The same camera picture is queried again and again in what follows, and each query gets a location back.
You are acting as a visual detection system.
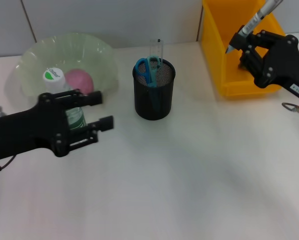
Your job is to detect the blue scissors with sheath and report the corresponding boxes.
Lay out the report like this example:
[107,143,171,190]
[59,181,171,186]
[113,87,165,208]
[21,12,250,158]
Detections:
[135,56,163,112]

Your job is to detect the clear green-label water bottle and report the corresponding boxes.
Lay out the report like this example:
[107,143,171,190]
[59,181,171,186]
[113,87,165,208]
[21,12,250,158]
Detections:
[42,67,88,131]

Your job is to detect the yellow plastic bin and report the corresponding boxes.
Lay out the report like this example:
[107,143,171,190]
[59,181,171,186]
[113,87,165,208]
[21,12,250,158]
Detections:
[201,0,289,98]

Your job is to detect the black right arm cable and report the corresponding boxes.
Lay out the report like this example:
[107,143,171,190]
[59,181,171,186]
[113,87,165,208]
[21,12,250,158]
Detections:
[281,101,299,113]

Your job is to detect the pink peach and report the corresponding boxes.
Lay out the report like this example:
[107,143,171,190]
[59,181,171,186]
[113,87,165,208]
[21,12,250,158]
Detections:
[65,69,95,96]

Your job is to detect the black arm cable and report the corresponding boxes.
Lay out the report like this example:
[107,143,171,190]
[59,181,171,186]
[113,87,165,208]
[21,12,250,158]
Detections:
[281,101,299,113]
[0,154,17,175]

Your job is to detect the grey silver pen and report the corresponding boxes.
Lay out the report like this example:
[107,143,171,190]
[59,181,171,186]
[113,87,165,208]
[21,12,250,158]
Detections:
[225,0,285,55]

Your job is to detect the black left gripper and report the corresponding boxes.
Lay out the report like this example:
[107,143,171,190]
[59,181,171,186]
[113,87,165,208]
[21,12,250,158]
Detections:
[0,88,104,163]

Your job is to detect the pale green glass fruit bowl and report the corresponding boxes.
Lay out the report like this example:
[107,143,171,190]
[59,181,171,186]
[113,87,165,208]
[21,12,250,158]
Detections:
[15,32,120,104]

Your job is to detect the black mesh pen holder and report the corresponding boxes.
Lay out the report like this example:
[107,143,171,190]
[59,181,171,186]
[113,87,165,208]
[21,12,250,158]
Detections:
[132,57,177,122]

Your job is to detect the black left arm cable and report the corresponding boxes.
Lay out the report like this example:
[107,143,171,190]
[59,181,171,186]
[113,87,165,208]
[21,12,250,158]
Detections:
[0,154,17,175]

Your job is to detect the transparent plastic ruler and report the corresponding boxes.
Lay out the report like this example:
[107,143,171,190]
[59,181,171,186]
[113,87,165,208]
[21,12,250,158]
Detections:
[149,38,165,85]

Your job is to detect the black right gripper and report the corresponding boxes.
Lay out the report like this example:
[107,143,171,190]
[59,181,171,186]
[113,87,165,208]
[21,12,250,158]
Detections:
[228,29,299,98]

